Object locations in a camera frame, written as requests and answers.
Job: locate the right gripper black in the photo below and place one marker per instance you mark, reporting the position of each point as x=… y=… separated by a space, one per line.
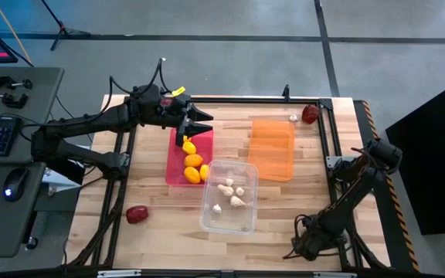
x=311 y=243

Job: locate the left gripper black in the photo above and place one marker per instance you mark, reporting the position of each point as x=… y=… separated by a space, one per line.
x=176 y=112

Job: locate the orange yellow mango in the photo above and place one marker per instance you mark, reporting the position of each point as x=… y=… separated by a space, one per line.
x=193 y=160
x=192 y=175

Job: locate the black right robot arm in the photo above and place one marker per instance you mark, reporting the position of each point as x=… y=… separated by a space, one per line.
x=346 y=208

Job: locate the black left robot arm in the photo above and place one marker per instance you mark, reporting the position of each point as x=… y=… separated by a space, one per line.
x=91 y=119

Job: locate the pink plastic bin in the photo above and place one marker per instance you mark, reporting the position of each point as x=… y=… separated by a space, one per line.
x=178 y=170

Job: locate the orange plastic bin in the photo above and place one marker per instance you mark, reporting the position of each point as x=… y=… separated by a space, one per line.
x=270 y=150

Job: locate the clear plastic bin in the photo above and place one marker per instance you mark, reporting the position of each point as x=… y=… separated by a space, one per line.
x=228 y=222

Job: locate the black hazard striped strip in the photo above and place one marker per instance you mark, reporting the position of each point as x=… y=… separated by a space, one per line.
x=400 y=231

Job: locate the red onion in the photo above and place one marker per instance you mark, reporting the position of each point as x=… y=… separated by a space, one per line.
x=136 y=214
x=310 y=114

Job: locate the large black case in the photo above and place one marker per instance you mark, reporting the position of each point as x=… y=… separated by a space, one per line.
x=435 y=154

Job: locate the white paper sheet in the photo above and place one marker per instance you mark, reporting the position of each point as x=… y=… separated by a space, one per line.
x=58 y=181

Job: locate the black tripod stand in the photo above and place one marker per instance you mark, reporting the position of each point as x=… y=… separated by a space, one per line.
x=62 y=29

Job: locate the black screw clamp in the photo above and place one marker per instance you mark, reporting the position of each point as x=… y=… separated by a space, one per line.
x=8 y=100
x=4 y=82

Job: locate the black computer mouse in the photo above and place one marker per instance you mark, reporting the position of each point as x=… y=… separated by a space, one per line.
x=14 y=184

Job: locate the black round knob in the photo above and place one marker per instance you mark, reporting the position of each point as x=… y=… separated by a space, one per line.
x=32 y=243

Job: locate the silver metal bracket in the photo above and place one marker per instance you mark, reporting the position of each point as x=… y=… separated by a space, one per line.
x=334 y=275
x=119 y=273

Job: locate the black aluminium table frame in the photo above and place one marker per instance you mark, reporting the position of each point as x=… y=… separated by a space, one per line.
x=245 y=100

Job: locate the black frame clamp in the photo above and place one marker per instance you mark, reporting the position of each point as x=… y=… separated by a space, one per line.
x=286 y=92

